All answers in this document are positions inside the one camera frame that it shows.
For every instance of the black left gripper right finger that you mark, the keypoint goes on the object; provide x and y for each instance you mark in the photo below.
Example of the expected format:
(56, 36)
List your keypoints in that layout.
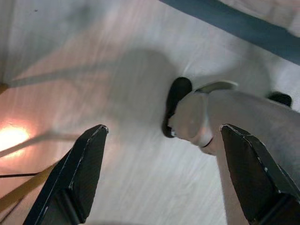
(257, 178)

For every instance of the black robot right foot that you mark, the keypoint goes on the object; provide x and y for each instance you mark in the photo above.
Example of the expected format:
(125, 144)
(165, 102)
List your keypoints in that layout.
(281, 99)

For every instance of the yellow wooden chair leg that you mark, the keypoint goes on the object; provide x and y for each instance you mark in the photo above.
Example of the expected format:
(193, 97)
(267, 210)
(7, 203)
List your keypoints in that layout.
(25, 187)

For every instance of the blue bed frame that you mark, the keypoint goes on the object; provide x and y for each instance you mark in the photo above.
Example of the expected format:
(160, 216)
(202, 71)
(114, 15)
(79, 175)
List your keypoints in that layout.
(234, 25)

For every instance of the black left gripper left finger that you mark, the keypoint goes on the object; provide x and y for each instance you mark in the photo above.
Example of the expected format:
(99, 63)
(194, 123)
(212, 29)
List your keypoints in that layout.
(77, 173)

